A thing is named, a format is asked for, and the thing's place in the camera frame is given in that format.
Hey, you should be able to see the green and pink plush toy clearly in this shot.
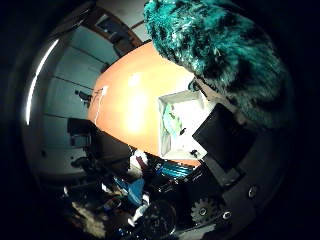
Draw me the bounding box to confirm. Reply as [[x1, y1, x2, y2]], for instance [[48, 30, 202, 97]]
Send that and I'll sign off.
[[162, 103, 184, 138]]

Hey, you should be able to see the teal black-spotted plush toy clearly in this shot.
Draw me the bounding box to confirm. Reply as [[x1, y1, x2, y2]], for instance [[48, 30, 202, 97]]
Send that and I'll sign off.
[[143, 0, 296, 130]]

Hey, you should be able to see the grey fabric container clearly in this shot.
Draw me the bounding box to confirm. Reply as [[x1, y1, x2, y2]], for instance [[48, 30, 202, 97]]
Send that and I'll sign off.
[[157, 89, 214, 161]]

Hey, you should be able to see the person in blue top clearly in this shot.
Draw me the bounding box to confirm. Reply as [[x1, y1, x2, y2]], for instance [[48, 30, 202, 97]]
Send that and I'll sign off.
[[113, 151, 152, 228]]

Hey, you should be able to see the black equipment stand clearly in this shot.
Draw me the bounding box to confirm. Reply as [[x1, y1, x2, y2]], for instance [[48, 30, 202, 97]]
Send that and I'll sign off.
[[66, 117, 98, 149]]

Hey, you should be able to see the ceiling light strip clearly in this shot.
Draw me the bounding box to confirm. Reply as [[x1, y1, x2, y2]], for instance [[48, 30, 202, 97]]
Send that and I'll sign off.
[[25, 38, 60, 126]]

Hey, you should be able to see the thin white cable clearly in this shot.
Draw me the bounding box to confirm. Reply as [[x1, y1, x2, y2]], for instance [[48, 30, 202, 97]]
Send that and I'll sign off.
[[93, 84, 109, 126]]

